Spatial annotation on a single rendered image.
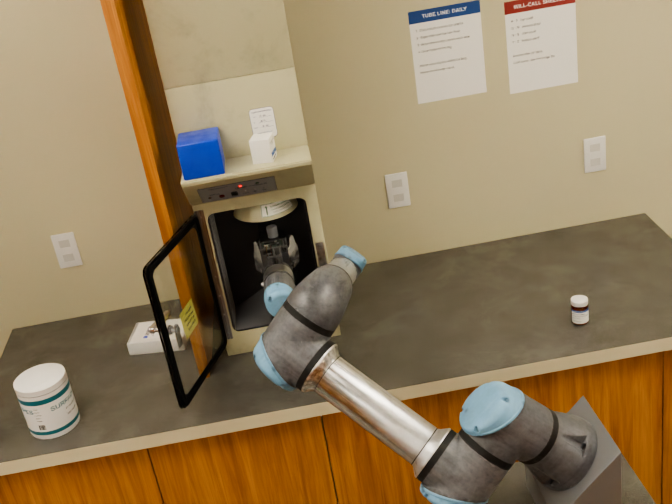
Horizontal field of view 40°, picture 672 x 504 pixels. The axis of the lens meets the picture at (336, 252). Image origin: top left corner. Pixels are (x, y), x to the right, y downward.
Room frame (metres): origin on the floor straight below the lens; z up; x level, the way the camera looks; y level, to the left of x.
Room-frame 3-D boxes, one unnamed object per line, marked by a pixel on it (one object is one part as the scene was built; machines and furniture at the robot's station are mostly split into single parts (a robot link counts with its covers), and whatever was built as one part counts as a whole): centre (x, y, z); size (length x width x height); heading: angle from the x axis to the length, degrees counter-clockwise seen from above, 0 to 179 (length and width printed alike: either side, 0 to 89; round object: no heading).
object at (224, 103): (2.32, 0.19, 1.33); 0.32 x 0.25 x 0.77; 92
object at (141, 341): (2.33, 0.55, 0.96); 0.16 x 0.12 x 0.04; 83
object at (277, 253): (2.09, 0.15, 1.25); 0.12 x 0.08 x 0.09; 2
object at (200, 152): (2.13, 0.28, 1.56); 0.10 x 0.10 x 0.09; 2
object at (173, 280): (2.02, 0.39, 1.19); 0.30 x 0.01 x 0.40; 160
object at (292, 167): (2.13, 0.18, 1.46); 0.32 x 0.11 x 0.10; 92
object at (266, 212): (2.29, 0.17, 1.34); 0.18 x 0.18 x 0.05
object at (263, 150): (2.13, 0.13, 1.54); 0.05 x 0.05 x 0.06; 77
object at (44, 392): (1.99, 0.79, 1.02); 0.13 x 0.13 x 0.15
